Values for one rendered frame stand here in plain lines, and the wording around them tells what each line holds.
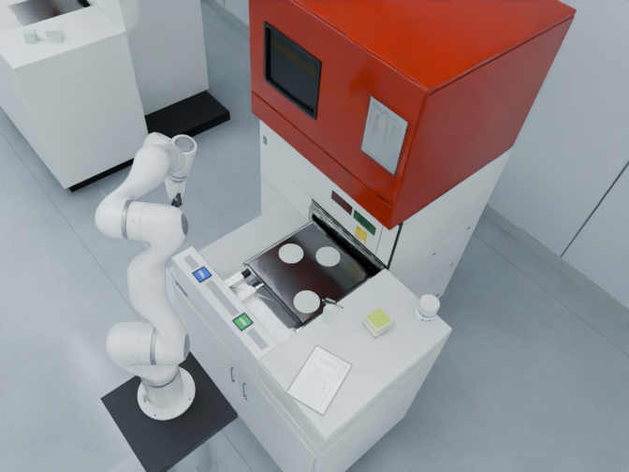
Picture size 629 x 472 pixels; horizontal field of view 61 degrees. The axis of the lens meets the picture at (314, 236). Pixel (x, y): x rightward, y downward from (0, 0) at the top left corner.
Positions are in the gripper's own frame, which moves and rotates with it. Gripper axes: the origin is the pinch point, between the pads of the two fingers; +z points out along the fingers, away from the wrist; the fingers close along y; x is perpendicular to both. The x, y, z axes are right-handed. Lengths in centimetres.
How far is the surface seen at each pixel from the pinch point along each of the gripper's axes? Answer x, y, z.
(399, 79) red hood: 49, 18, -79
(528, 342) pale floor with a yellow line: 189, 89, 63
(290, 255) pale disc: 44, 27, 14
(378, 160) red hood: 54, 25, -50
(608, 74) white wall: 206, -9, -46
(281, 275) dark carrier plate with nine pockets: 36, 35, 13
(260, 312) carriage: 24, 47, 14
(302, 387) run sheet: 23, 80, -4
